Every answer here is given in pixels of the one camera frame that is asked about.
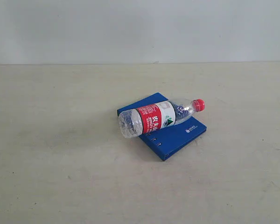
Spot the clear plastic water bottle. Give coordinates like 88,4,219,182
118,99,205,138

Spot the blue ring binder notebook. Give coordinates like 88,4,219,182
117,92,207,161

